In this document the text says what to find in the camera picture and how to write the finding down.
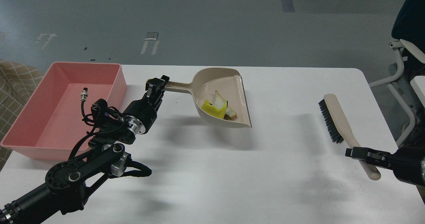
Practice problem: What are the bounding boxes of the pink plastic bin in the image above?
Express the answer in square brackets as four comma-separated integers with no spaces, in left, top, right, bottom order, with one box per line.
[1,62,127,161]

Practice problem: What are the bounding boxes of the white bread scrap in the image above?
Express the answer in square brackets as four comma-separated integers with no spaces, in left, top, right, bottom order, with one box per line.
[214,90,237,120]

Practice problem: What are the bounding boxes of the beige plastic dustpan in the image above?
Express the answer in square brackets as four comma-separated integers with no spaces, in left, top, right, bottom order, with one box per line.
[165,68,252,128]

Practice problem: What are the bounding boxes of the white office chair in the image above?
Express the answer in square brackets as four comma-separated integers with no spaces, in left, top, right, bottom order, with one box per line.
[369,39,424,147]

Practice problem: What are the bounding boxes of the beige checkered cloth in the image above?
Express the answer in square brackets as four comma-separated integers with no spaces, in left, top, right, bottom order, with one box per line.
[0,59,45,171]

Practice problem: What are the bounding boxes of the person in teal sweater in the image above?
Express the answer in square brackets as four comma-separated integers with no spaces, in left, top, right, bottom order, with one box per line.
[391,0,425,52]

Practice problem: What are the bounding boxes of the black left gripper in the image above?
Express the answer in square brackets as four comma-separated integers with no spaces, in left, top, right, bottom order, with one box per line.
[123,75,170,134]

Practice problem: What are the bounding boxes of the yellow banana peel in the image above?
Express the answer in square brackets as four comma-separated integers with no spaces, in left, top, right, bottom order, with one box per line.
[201,100,228,119]

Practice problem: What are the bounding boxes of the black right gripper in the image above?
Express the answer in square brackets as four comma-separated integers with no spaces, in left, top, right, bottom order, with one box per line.
[345,146,425,187]

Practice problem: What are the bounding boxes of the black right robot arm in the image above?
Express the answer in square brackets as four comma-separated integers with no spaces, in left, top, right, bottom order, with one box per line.
[345,146,425,187]

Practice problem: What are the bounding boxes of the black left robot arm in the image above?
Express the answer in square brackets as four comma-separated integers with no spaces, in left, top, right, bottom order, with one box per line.
[1,75,169,224]

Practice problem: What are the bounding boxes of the beige brush black bristles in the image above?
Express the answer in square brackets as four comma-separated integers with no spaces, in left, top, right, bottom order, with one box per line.
[318,94,381,181]

